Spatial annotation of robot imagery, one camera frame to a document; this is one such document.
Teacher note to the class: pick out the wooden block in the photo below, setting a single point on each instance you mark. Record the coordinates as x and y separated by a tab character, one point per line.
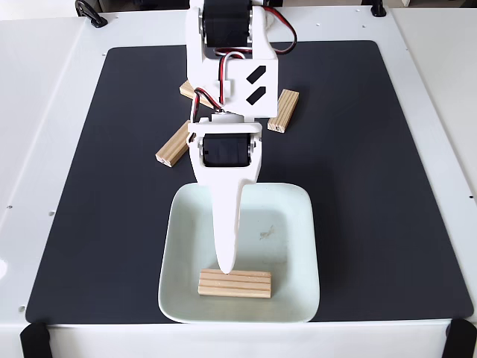
186	91
242	285
286	112
171	151

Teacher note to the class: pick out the pale square plate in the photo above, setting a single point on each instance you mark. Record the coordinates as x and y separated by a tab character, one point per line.
283	242

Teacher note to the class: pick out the dark grey table mat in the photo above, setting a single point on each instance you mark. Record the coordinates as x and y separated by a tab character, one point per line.
112	223

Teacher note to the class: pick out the black table clamp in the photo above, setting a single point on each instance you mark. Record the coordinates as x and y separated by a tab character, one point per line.
93	18
378	10

